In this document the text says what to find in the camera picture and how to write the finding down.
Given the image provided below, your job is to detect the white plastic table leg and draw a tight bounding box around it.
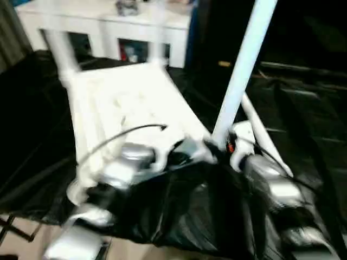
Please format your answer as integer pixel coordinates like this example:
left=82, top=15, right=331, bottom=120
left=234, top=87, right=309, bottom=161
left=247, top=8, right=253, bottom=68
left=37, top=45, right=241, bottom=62
left=211, top=0, right=279, bottom=147
left=240, top=93, right=295, bottom=178
left=151, top=0, right=168, bottom=66
left=39, top=0, right=81, bottom=82

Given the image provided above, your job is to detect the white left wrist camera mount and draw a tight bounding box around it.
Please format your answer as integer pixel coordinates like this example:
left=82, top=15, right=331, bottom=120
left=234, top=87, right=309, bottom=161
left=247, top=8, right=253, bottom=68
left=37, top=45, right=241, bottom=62
left=151, top=135, right=188, bottom=171

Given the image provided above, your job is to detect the black plastic mat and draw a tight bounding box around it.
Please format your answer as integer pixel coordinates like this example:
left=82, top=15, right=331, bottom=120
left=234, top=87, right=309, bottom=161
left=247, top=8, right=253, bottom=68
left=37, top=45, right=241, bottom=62
left=0, top=50, right=347, bottom=260

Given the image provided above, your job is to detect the white cabinet with glass doors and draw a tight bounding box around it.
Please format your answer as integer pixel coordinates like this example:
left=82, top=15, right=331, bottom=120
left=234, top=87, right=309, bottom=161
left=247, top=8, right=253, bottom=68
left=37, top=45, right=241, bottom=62
left=15, top=0, right=192, bottom=68

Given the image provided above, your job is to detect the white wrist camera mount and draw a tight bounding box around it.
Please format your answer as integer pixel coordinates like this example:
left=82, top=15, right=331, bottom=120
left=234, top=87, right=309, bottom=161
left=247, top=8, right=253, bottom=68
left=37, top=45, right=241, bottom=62
left=151, top=135, right=188, bottom=171
left=230, top=121, right=255, bottom=171

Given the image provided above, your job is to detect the black metal stand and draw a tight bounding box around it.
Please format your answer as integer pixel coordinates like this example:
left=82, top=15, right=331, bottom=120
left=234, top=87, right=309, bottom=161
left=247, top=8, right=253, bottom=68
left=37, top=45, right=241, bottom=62
left=0, top=215, right=41, bottom=242

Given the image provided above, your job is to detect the grey curtain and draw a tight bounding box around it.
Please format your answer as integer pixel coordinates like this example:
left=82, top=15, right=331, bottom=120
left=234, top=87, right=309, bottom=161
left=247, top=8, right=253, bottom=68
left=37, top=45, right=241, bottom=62
left=0, top=0, right=33, bottom=74

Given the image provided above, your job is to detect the dark crumpled bag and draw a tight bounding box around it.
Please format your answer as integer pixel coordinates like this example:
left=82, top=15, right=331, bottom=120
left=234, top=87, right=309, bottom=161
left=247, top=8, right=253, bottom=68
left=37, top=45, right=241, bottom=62
left=116, top=0, right=139, bottom=16

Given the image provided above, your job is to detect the black long bar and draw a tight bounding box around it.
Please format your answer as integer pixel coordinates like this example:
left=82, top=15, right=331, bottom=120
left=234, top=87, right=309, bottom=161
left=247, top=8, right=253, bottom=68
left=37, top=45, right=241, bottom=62
left=260, top=61, right=347, bottom=76

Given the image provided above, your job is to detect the black case with yellow label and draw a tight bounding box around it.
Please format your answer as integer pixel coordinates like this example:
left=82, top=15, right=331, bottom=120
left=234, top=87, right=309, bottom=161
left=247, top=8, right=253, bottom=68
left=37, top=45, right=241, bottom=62
left=199, top=0, right=255, bottom=79

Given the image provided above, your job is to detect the white plastic table top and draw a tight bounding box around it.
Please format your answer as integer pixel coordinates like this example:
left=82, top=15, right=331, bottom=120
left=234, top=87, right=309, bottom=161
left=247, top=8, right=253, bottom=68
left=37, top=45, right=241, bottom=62
left=61, top=61, right=217, bottom=205

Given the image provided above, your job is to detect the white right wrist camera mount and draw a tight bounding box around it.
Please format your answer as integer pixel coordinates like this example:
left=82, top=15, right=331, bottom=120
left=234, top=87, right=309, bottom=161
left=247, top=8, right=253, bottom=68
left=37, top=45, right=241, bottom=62
left=230, top=121, right=255, bottom=171

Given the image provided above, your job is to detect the blue upright panel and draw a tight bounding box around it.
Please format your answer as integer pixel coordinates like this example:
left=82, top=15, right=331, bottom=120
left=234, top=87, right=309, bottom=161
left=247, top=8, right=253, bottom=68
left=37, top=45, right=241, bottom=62
left=187, top=0, right=200, bottom=68

